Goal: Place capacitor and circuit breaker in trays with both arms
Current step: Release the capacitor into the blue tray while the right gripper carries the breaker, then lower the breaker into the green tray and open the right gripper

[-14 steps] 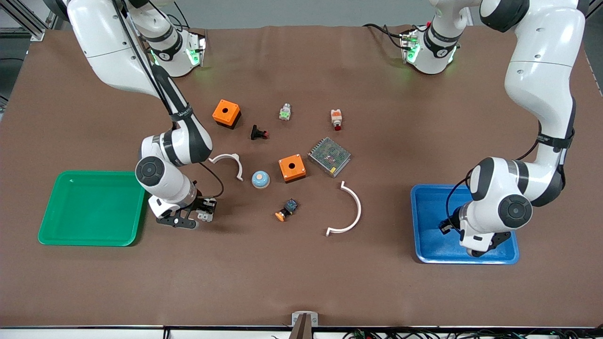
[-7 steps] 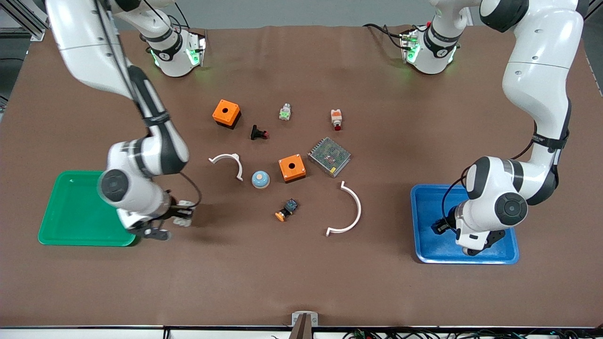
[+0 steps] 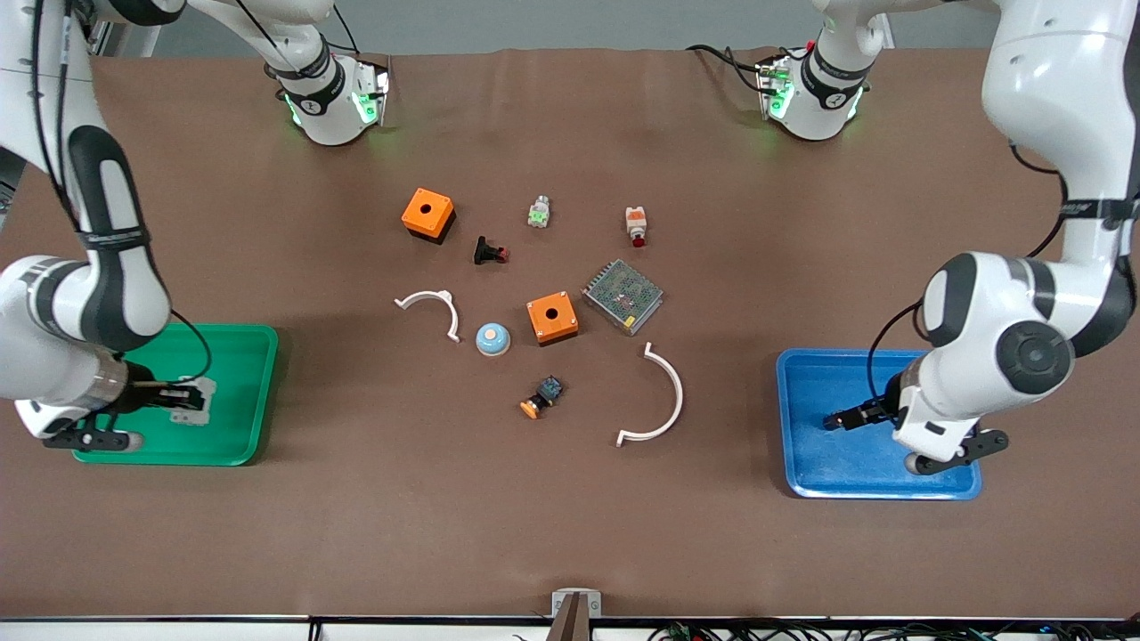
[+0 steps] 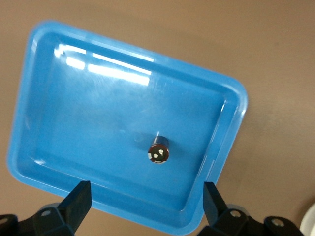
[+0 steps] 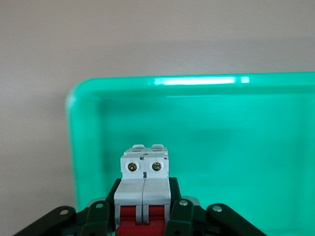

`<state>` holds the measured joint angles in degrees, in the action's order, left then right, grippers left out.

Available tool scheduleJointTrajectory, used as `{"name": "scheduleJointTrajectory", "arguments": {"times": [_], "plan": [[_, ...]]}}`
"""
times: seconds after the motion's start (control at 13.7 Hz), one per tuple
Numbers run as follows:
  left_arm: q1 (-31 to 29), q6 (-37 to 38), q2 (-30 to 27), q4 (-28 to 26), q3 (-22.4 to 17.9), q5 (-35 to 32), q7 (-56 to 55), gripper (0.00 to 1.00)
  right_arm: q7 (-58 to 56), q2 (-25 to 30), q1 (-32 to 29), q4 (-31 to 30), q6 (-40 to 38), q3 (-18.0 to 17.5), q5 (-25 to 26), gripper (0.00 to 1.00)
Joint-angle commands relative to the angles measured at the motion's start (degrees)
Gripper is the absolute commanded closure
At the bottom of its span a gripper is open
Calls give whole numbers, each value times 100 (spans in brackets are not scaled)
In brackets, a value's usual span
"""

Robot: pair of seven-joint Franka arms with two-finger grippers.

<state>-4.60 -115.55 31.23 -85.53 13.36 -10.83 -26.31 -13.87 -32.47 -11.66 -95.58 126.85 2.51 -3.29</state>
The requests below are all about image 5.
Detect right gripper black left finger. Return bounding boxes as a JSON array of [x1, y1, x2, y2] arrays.
[[13, 178, 122, 236]]

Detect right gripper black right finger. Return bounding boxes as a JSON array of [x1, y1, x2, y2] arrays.
[[164, 177, 268, 236]]

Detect white red circuit breaker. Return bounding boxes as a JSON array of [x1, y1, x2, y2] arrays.
[[113, 144, 172, 236]]

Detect green plastic tray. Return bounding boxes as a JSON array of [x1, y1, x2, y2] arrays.
[[64, 71, 315, 236]]

